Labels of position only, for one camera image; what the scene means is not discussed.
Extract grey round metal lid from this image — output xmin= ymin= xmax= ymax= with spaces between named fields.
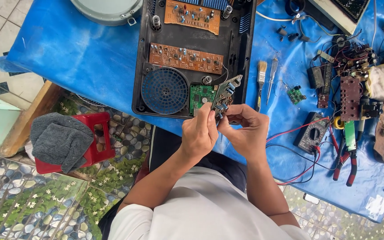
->
xmin=70 ymin=0 xmax=144 ymax=27

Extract short brown circuit board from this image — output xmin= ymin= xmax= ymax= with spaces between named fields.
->
xmin=164 ymin=0 xmax=221 ymax=36

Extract black-handled tool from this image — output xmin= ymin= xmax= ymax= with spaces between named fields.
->
xmin=356 ymin=96 xmax=370 ymax=142

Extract maroon perforated circuit board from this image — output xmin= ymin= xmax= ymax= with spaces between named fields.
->
xmin=339 ymin=76 xmax=361 ymax=121

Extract blue plastic table cover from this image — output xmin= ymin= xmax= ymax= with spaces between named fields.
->
xmin=0 ymin=0 xmax=384 ymax=223

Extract black digital multimeter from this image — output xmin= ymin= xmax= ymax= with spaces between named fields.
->
xmin=293 ymin=112 xmax=331 ymax=156

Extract person's white shirt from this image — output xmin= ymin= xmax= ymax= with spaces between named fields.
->
xmin=108 ymin=166 xmax=312 ymax=240

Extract clear-handled tester screwdriver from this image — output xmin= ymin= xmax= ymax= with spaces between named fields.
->
xmin=266 ymin=57 xmax=279 ymax=106

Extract person's left hand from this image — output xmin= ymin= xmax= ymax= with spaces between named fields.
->
xmin=181 ymin=102 xmax=219 ymax=157

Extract heap of wired electronic parts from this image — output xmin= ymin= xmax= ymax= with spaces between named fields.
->
xmin=309 ymin=33 xmax=384 ymax=120

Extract tiny green circuit board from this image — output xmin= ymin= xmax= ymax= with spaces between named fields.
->
xmin=287 ymin=85 xmax=307 ymax=106

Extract red-handled pliers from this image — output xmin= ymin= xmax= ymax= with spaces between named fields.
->
xmin=332 ymin=133 xmax=358 ymax=187

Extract long brown circuit board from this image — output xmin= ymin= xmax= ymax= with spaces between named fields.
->
xmin=148 ymin=42 xmax=224 ymax=75

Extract white appliance top panel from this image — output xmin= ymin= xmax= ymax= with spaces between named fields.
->
xmin=307 ymin=0 xmax=371 ymax=36

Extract red plastic stool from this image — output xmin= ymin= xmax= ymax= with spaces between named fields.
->
xmin=34 ymin=112 xmax=116 ymax=175

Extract small grey-green circuit board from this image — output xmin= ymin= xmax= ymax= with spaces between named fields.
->
xmin=211 ymin=75 xmax=243 ymax=121

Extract dark narrow circuit strip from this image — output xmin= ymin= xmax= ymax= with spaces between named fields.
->
xmin=317 ymin=62 xmax=333 ymax=109

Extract blue finned heat sink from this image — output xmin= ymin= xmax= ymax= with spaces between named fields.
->
xmin=178 ymin=0 xmax=230 ymax=11

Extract grey knitted cloth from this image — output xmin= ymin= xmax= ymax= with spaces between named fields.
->
xmin=30 ymin=112 xmax=94 ymax=174

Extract green square circuit board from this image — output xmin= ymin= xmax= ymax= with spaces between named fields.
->
xmin=189 ymin=85 xmax=217 ymax=117

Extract person's dark trousers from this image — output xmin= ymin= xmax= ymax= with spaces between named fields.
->
xmin=148 ymin=126 xmax=248 ymax=193

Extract small paintbrush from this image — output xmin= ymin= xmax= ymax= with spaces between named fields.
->
xmin=256 ymin=60 xmax=268 ymax=112

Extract black multimeter lead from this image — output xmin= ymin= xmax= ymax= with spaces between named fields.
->
xmin=266 ymin=144 xmax=336 ymax=184

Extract white cable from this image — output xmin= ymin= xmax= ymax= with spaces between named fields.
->
xmin=256 ymin=10 xmax=294 ymax=22

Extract white flat device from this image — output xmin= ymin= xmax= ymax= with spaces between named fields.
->
xmin=303 ymin=193 xmax=320 ymax=205

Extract green flat board strip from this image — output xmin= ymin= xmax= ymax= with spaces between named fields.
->
xmin=344 ymin=120 xmax=357 ymax=151

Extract blue round fan grille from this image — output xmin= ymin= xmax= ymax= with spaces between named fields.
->
xmin=141 ymin=66 xmax=190 ymax=116

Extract red multimeter lead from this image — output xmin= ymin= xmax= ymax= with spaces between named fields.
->
xmin=266 ymin=117 xmax=331 ymax=186

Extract black box component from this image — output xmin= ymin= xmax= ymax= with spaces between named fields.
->
xmin=307 ymin=66 xmax=325 ymax=89

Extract wooden table leg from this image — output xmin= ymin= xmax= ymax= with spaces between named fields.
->
xmin=0 ymin=80 xmax=63 ymax=158

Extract black plastic appliance casing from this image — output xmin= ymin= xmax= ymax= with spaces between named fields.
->
xmin=132 ymin=0 xmax=257 ymax=120

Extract person's right hand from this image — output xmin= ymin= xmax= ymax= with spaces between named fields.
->
xmin=217 ymin=104 xmax=270 ymax=164

